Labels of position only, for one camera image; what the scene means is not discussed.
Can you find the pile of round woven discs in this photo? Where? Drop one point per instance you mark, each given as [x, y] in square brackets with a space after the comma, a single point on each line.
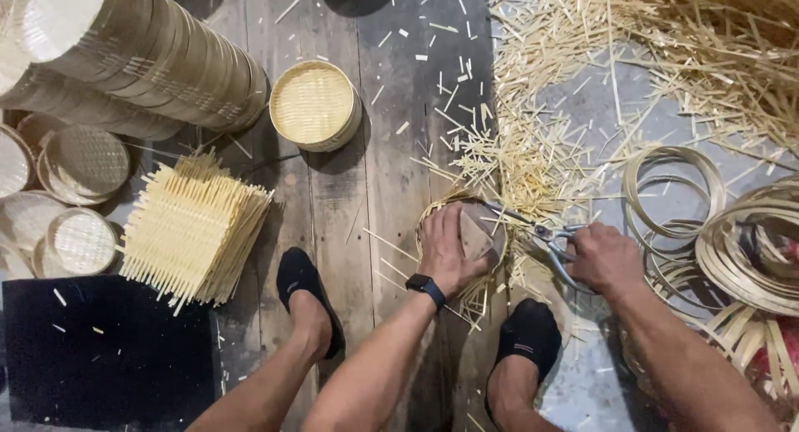
[81, 163]

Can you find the round bamboo steamer basket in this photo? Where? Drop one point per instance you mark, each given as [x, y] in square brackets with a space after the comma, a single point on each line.
[312, 102]

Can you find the long stack of bamboo steamer lids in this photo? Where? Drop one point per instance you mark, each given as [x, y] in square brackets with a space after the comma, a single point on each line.
[137, 51]

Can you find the black floor mat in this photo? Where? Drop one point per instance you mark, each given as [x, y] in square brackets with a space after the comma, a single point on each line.
[106, 351]

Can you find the person's right fingers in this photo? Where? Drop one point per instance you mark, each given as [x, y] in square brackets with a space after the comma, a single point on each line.
[577, 257]

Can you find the thick bundle of bamboo rings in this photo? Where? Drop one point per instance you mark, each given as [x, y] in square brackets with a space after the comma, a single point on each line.
[743, 257]

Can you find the black smartwatch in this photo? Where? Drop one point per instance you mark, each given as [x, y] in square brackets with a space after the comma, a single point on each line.
[427, 288]

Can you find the person's right leg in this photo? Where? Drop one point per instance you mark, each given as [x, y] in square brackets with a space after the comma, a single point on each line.
[515, 394]

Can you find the person's right hand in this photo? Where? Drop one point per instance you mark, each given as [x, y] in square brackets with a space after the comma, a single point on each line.
[608, 257]

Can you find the black sock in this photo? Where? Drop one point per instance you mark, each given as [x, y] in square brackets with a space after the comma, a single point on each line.
[529, 333]
[301, 281]

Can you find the heap of bamboo trimmings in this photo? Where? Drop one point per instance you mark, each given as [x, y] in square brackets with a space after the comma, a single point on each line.
[624, 63]

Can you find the person's left hand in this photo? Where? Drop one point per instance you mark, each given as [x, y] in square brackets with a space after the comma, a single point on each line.
[444, 251]

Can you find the stack of square woven mats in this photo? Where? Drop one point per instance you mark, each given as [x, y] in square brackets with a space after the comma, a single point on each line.
[190, 229]

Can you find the loose coil of bamboo rings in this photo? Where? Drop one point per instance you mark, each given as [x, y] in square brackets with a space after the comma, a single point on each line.
[673, 191]

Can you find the person's leg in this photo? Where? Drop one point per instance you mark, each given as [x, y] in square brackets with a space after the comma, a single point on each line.
[274, 382]
[515, 394]

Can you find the metal shears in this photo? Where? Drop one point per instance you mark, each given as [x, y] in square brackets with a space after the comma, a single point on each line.
[542, 233]

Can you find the black right sock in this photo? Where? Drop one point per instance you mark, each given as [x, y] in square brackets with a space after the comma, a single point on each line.
[529, 333]

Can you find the woven bamboo mat being trimmed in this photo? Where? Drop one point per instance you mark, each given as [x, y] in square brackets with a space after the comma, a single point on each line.
[509, 257]

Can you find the round brown wooden template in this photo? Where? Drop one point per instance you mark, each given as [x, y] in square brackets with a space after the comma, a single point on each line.
[480, 235]

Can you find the black left sock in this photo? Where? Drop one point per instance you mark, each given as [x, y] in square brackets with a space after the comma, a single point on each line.
[301, 281]

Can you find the person's left leg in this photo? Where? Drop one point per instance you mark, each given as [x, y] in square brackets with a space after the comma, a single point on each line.
[274, 382]

